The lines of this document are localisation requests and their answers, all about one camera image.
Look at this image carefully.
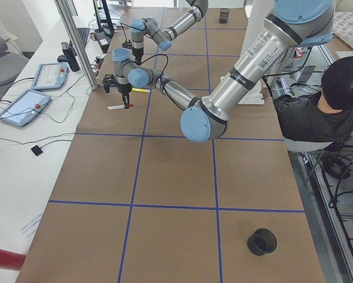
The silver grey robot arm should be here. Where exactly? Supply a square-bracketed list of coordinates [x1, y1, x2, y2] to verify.
[130, 0, 209, 65]
[112, 1, 335, 143]

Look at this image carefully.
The black mesh pen cup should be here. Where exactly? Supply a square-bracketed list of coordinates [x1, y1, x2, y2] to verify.
[247, 228, 277, 256]
[219, 8, 230, 24]

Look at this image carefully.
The aluminium frame post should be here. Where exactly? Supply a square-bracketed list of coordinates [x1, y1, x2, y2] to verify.
[54, 0, 98, 90]

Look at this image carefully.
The small black square pad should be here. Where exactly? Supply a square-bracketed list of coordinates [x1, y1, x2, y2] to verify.
[31, 145, 43, 156]

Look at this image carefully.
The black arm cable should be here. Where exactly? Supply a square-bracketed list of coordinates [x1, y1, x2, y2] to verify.
[139, 53, 169, 89]
[119, 21, 146, 45]

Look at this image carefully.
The black water bottle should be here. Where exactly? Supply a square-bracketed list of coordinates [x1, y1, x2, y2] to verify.
[61, 42, 80, 72]

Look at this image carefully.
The near blue teach pendant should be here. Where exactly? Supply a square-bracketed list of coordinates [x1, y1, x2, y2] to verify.
[0, 89, 51, 127]

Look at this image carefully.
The near black mesh pen cup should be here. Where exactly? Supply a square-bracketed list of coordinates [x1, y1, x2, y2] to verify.
[219, 8, 230, 24]

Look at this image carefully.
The far blue teach pendant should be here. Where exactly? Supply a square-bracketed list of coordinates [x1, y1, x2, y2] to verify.
[31, 62, 68, 91]

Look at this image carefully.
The black keyboard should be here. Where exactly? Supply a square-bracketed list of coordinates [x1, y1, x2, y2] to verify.
[69, 28, 90, 54]

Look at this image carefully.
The yellow highlighter pen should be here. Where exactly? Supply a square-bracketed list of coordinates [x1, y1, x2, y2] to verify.
[132, 88, 150, 93]

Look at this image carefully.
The far black mesh pen cup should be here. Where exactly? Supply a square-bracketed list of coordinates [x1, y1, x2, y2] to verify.
[247, 228, 277, 256]

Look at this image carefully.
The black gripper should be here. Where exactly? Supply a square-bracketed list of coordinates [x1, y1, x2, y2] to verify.
[133, 50, 143, 65]
[116, 83, 132, 109]

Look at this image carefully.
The person in black jacket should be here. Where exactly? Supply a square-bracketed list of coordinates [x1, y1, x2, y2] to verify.
[273, 56, 353, 142]

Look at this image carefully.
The red fire extinguisher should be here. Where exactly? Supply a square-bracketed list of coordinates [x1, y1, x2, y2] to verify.
[0, 249, 26, 271]

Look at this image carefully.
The red capped white marker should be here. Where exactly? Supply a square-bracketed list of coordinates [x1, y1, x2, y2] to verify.
[106, 104, 134, 110]

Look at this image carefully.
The blue teach pendant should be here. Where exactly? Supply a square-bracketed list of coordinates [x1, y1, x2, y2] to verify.
[0, 89, 51, 127]
[31, 62, 68, 91]

